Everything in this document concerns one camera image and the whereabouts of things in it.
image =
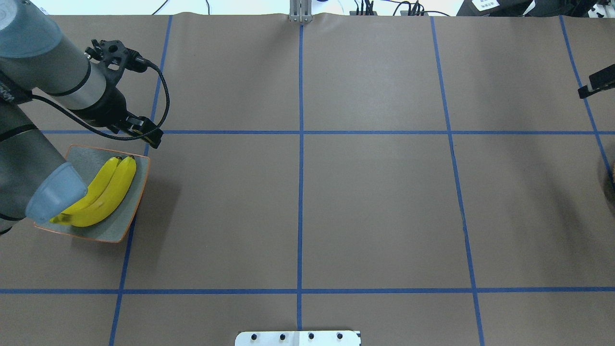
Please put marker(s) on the black box with label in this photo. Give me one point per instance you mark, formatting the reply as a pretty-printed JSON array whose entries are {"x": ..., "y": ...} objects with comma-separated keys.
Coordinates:
[{"x": 503, "y": 8}]

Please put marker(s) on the yellow plastic banana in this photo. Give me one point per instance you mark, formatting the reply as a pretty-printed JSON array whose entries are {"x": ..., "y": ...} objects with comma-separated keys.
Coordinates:
[
  {"x": 94, "y": 190},
  {"x": 110, "y": 199}
]

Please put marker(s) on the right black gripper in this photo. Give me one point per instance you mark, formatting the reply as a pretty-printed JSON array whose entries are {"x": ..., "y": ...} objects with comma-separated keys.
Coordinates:
[{"x": 597, "y": 82}]

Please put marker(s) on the grey plate with orange rim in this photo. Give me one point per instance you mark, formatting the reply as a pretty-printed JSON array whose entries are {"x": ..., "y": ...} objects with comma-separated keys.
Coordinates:
[{"x": 87, "y": 161}]

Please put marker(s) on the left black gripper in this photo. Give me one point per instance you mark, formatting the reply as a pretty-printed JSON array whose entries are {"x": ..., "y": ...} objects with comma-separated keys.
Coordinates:
[{"x": 111, "y": 103}]

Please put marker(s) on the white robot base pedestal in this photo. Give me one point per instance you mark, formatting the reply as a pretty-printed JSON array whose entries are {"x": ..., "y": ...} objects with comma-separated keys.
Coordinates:
[{"x": 299, "y": 338}]

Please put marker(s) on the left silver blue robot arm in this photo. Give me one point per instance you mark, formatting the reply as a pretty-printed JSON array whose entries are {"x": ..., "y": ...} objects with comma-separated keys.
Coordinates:
[{"x": 41, "y": 66}]

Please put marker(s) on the aluminium frame post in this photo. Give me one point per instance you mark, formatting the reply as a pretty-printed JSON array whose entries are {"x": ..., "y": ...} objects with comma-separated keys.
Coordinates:
[{"x": 300, "y": 11}]

